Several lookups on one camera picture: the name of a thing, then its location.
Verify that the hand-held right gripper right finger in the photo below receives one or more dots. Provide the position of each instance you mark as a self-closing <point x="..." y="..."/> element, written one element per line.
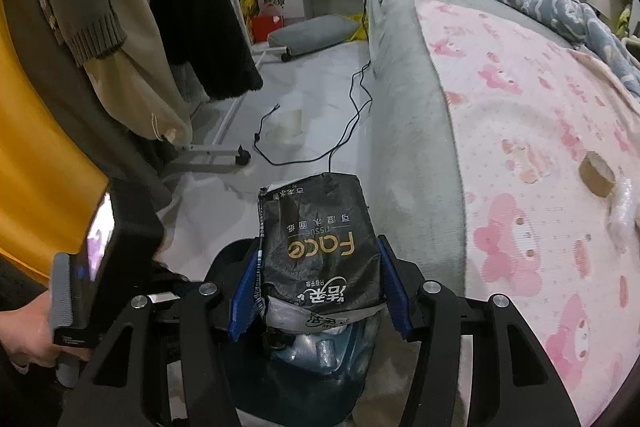
<point x="395" y="292"/>

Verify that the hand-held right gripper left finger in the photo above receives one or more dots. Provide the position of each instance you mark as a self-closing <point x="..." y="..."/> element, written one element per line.
<point x="245" y="302"/>

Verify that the black tissue packet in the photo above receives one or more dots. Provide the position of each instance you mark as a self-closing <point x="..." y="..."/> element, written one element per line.
<point x="320" y="257"/>

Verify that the dark waste bin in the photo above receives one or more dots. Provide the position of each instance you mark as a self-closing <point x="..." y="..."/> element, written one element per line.
<point x="300" y="387"/>

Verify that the person's left hand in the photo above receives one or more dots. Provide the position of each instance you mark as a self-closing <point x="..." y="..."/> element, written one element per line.
<point x="25" y="337"/>

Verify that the beige coat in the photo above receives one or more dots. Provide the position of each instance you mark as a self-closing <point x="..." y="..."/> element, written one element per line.
<point x="130" y="72"/>

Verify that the pink printed blanket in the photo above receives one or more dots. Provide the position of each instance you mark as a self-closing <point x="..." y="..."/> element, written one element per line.
<point x="525" y="132"/>

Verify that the brown tape roll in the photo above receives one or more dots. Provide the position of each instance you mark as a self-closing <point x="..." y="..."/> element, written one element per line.
<point x="597" y="174"/>

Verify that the black coat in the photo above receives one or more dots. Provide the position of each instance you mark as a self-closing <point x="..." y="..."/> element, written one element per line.
<point x="200" y="17"/>

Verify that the clear bubble wrap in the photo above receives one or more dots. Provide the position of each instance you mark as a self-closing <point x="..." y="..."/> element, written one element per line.
<point x="625" y="217"/>

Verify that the red box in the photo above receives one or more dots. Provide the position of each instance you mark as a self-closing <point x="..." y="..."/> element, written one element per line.
<point x="265" y="27"/>

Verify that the grey floor cushion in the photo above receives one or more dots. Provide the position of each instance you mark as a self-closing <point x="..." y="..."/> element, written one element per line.
<point x="312" y="34"/>

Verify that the blue cloud-print duvet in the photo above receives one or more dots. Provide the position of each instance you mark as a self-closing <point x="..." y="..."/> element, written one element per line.
<point x="540" y="2"/>

